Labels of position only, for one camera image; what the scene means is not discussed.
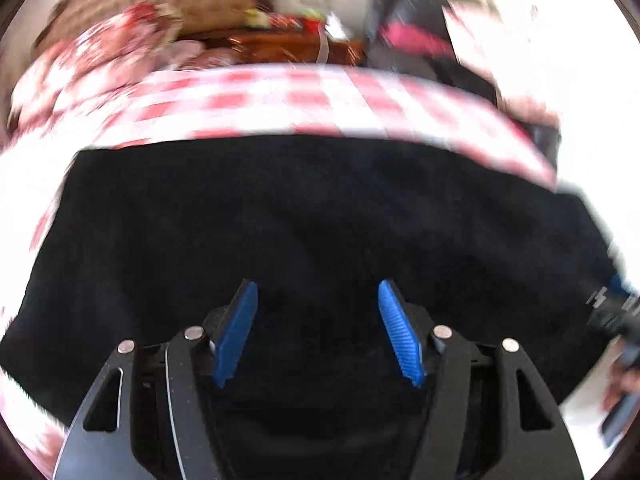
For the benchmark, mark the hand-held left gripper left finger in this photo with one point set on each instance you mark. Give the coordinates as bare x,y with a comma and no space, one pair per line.
237,330

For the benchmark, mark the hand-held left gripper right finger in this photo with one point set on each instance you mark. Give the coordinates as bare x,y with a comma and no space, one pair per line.
397,330

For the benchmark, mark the black pants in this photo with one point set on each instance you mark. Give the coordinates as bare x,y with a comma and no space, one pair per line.
310,220

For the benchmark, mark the person's right hand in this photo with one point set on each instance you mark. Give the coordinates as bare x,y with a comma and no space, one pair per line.
619,385

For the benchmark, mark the red white checkered tablecloth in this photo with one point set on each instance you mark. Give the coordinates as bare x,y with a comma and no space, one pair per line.
280,100

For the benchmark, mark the brown wooden nightstand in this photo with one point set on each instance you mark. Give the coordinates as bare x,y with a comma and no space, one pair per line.
285,47

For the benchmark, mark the dark pink cushion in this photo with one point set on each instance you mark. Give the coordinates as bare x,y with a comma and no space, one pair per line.
415,37

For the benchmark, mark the pink patterned pillow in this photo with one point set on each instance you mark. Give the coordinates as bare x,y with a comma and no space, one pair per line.
470,35

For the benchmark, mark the white charger device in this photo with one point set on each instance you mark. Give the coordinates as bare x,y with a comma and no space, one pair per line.
335,27

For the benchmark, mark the red floral quilt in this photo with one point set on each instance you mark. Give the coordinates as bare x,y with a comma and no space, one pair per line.
100,50

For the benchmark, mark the black leather sofa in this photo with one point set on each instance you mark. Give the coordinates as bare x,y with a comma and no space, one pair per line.
405,0

